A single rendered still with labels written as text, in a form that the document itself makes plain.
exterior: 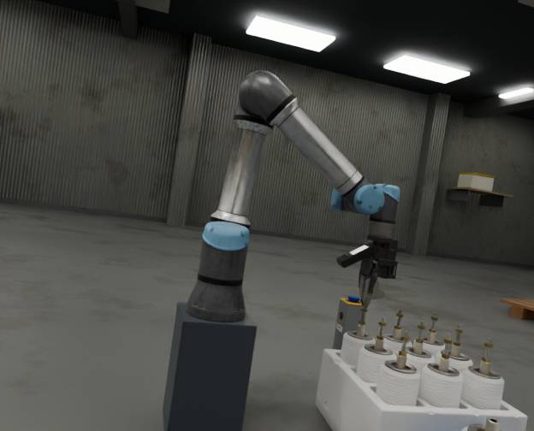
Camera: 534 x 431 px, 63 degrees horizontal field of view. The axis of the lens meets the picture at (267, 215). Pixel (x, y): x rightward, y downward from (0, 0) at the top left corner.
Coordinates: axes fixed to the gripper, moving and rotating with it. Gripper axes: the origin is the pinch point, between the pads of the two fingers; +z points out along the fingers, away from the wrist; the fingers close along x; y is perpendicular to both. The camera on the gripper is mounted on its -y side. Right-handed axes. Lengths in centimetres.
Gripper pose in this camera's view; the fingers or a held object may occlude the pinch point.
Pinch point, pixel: (363, 303)
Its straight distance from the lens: 135.3
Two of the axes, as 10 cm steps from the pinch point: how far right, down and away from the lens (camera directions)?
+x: -1.8, -0.6, 9.8
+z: -1.4, 9.9, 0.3
